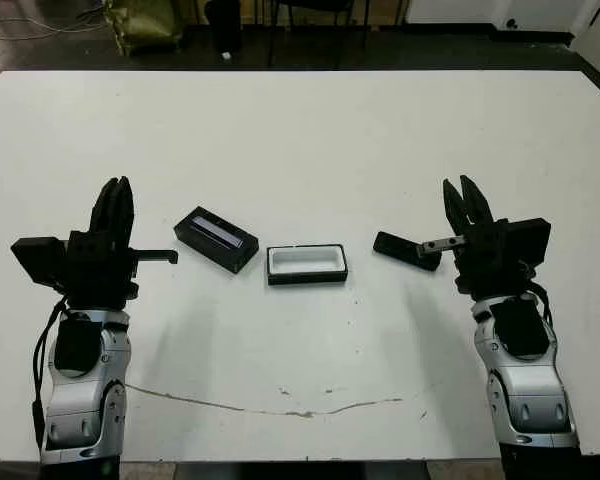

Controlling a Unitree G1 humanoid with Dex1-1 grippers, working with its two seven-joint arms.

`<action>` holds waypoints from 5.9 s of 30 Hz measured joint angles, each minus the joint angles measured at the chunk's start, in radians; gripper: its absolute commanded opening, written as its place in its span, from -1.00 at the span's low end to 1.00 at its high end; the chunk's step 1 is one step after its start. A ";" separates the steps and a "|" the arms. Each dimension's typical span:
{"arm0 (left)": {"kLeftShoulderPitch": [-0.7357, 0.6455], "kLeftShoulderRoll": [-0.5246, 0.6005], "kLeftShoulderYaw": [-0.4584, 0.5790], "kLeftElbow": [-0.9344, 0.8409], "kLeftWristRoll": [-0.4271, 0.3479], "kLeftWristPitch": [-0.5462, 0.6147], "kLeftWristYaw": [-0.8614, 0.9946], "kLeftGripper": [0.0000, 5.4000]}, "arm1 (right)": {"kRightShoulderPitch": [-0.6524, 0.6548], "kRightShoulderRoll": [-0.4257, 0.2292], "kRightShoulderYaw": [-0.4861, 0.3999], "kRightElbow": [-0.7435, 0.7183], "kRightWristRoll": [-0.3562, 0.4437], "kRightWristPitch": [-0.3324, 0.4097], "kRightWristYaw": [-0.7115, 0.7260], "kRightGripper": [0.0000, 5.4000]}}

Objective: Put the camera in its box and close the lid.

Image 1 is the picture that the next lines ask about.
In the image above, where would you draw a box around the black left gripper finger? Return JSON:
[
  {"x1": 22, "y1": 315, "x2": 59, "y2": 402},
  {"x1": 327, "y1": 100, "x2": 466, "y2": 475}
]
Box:
[
  {"x1": 88, "y1": 177, "x2": 121, "y2": 236},
  {"x1": 117, "y1": 175, "x2": 137, "y2": 250}
]

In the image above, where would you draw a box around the black box base white inlay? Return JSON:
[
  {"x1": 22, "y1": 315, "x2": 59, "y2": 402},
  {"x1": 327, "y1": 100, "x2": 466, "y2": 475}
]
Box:
[{"x1": 266, "y1": 243, "x2": 350, "y2": 288}]

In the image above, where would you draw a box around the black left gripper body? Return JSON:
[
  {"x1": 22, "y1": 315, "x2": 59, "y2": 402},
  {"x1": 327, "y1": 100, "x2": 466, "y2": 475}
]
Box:
[{"x1": 59, "y1": 229, "x2": 179, "y2": 309}]

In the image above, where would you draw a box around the black phone-like camera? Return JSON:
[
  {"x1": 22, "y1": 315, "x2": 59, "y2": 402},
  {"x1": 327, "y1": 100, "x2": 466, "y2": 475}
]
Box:
[{"x1": 373, "y1": 230, "x2": 444, "y2": 272}]

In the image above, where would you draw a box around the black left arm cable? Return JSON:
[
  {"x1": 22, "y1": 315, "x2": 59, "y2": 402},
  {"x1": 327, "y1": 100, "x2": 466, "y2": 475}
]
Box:
[{"x1": 32, "y1": 297, "x2": 69, "y2": 451}]

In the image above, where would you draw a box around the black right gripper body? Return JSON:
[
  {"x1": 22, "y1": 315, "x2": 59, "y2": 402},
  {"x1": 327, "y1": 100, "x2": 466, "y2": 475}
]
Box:
[{"x1": 419, "y1": 218, "x2": 536, "y2": 301}]

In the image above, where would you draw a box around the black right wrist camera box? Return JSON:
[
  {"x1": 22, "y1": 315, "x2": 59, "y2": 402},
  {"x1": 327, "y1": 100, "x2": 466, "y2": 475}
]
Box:
[{"x1": 504, "y1": 217, "x2": 552, "y2": 266}]

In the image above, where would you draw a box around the yellow-green plastic bag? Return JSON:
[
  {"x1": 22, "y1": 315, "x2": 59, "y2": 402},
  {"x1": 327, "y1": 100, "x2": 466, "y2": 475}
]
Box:
[{"x1": 110, "y1": 0, "x2": 185, "y2": 57}]

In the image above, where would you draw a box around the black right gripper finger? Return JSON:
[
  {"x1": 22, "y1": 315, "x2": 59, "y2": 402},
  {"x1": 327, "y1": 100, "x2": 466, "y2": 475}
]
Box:
[
  {"x1": 459, "y1": 174, "x2": 496, "y2": 229},
  {"x1": 442, "y1": 178, "x2": 470, "y2": 238}
]

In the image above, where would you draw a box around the black box lid silver stripe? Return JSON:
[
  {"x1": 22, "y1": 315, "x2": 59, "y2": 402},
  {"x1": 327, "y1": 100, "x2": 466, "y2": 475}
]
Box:
[{"x1": 172, "y1": 205, "x2": 260, "y2": 275}]

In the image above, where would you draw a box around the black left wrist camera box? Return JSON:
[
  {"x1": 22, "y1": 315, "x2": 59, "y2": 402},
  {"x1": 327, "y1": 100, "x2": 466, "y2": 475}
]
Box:
[{"x1": 10, "y1": 237, "x2": 74, "y2": 289}]

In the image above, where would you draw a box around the black upright case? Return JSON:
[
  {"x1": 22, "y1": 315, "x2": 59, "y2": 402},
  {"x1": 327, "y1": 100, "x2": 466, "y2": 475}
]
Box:
[{"x1": 204, "y1": 0, "x2": 243, "y2": 53}]

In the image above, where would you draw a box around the thin white floor cable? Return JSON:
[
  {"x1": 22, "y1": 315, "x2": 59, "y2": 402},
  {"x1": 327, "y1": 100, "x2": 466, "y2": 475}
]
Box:
[{"x1": 0, "y1": 3, "x2": 116, "y2": 41}]

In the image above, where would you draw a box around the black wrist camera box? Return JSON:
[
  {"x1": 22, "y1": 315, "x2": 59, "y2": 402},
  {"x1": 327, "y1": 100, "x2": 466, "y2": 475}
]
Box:
[
  {"x1": 504, "y1": 217, "x2": 552, "y2": 266},
  {"x1": 10, "y1": 237, "x2": 74, "y2": 289}
]

